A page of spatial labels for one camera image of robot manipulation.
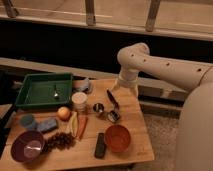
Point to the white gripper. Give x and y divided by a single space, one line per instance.
127 79

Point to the orange bowl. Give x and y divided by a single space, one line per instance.
117 138

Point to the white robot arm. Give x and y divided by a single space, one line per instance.
194 148

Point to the metal measuring cup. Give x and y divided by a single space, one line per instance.
113 116

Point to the small metal cup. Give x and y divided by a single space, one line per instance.
98 108

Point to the grey blue cloth toy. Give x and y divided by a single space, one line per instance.
85 86

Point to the white lidded jar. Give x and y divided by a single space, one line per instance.
79 100

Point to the orange carrot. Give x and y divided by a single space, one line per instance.
82 125

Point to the yellow banana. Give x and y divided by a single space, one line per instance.
72 125

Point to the orange apple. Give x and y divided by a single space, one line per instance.
63 113

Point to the black remote control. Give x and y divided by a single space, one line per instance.
100 148

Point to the metal spoon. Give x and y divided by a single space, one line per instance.
56 95

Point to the bunch of dark grapes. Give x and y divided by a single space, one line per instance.
60 140

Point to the green plastic tray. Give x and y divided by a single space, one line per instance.
37 91

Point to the blue sponge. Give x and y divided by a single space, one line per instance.
47 125

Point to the purple bowl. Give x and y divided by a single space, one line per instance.
27 146

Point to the black handled tool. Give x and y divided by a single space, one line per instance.
112 99

